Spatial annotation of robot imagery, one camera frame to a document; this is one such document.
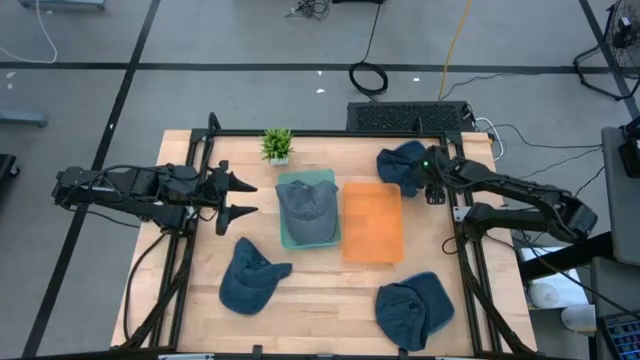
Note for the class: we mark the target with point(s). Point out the black desk device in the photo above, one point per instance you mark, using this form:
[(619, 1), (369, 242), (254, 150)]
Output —
[(632, 150)]

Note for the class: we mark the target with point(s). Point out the grey cart base leg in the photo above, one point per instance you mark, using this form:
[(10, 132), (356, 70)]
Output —
[(22, 119), (62, 4)]

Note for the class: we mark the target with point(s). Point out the teal translucent plastic bin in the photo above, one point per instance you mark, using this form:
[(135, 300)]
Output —
[(285, 242)]

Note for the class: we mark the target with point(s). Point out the green plant in white pot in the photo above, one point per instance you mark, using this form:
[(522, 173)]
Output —
[(276, 145)]

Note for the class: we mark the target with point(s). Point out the grey baseball cap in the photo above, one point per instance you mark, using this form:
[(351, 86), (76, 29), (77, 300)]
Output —
[(307, 210)]

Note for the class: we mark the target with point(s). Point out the black aluminium table frame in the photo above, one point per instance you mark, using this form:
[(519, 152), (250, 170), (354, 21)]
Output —
[(330, 133)]

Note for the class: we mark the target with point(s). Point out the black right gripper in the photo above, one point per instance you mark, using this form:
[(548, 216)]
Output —
[(432, 167)]

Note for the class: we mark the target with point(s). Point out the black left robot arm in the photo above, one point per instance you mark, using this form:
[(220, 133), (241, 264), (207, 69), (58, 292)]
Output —
[(130, 185)]

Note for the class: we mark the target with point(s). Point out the orange translucent plastic bin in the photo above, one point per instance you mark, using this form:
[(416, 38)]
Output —
[(372, 225)]

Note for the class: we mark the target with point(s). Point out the black floor fan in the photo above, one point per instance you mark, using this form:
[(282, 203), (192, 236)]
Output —
[(625, 30)]

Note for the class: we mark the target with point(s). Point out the black perforated computer case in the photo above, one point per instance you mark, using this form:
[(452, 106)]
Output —
[(410, 117)]

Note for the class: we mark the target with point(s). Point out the white cylindrical roll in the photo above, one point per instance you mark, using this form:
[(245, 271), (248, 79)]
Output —
[(545, 295)]

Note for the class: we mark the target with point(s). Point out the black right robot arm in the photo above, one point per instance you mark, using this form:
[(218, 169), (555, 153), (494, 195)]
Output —
[(525, 192)]

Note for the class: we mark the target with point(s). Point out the blue denim baseball cap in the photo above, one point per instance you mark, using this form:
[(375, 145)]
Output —
[(400, 315), (437, 300), (397, 167), (250, 280)]

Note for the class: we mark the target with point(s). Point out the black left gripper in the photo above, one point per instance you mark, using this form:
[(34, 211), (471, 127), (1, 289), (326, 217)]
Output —
[(210, 192)]

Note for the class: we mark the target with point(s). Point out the black cart base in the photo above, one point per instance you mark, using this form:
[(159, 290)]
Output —
[(7, 166)]

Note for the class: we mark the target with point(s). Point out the grey desk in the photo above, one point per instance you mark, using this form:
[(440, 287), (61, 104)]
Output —
[(620, 225)]

